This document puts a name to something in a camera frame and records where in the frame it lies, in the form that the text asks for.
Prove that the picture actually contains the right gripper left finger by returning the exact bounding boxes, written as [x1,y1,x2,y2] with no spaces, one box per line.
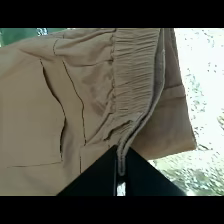
[57,144,119,197]

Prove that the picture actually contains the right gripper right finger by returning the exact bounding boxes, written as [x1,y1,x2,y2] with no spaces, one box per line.
[124,146,186,197]

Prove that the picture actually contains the tan pants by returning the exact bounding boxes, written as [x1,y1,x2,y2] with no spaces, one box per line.
[0,27,198,197]

